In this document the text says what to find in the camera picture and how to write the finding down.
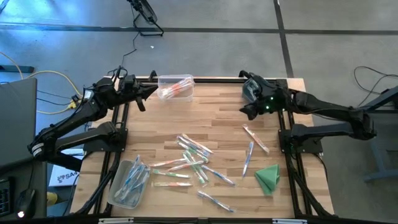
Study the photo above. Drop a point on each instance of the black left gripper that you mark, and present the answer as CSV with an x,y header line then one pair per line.
x,y
126,88

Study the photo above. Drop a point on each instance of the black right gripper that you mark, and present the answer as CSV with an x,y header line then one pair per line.
x,y
273,96

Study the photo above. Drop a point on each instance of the blue toothbrush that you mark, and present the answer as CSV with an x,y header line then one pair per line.
x,y
219,175
189,144
247,158
141,177
136,196
133,190
216,201
135,165
133,180
126,182

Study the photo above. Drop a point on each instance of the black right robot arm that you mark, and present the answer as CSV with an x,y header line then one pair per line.
x,y
326,107

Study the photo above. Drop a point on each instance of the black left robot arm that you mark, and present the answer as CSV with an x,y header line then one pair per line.
x,y
68,118

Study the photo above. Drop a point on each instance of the clear plastic container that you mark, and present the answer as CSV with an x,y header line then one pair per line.
x,y
164,81

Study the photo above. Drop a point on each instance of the yellow black power connector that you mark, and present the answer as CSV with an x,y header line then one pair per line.
x,y
74,102

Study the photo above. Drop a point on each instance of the black floor fan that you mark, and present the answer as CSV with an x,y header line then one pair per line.
x,y
144,12

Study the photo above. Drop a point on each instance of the green folded cloth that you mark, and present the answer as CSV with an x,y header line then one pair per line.
x,y
268,180

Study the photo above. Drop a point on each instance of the white sheet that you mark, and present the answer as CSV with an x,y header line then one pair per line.
x,y
74,152

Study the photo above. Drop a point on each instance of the clear shallow plastic tray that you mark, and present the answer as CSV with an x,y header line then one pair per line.
x,y
113,186

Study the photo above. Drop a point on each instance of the black desk beam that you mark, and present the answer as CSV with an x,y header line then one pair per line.
x,y
73,164

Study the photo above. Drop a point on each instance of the white printed box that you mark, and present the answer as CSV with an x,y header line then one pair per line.
x,y
63,177

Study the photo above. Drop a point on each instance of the blue grey metal table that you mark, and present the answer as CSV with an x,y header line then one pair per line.
x,y
371,137

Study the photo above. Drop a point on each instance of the grey monitor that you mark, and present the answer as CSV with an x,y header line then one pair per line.
x,y
17,121

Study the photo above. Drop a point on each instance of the white metal bar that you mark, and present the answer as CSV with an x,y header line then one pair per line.
x,y
115,221
289,221

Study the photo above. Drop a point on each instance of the dark floor bar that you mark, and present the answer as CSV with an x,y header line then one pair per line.
x,y
15,69

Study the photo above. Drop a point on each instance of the black desk top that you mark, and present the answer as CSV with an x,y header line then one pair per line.
x,y
37,177

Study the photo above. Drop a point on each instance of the yellow object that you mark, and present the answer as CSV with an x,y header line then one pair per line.
x,y
52,198

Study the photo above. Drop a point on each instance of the black computer mouse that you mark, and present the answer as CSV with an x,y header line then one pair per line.
x,y
26,202

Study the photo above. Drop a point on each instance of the black keyboard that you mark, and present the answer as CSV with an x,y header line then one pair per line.
x,y
4,197

